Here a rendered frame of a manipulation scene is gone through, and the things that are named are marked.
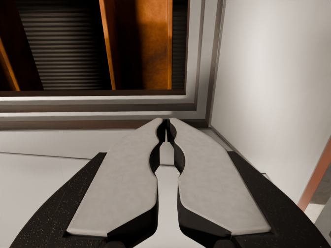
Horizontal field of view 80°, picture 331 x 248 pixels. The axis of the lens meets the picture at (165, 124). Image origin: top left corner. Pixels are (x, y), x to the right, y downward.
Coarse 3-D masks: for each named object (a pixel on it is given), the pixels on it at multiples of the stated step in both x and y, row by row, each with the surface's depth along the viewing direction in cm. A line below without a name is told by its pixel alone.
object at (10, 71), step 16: (0, 0) 23; (0, 16) 23; (16, 16) 26; (0, 32) 23; (16, 32) 26; (0, 48) 24; (16, 48) 26; (0, 64) 29; (16, 64) 26; (32, 64) 29; (0, 80) 30; (16, 80) 26; (32, 80) 29
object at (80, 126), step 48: (192, 0) 13; (192, 48) 14; (0, 96) 16; (48, 96) 16; (96, 96) 16; (144, 96) 16; (192, 96) 16; (0, 144) 15; (48, 144) 15; (96, 144) 15
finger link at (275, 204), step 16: (240, 160) 9; (256, 176) 8; (256, 192) 7; (272, 192) 7; (272, 208) 7; (288, 208) 7; (272, 224) 6; (288, 224) 6; (304, 224) 6; (240, 240) 6; (256, 240) 6; (272, 240) 6; (288, 240) 6; (304, 240) 6; (320, 240) 6
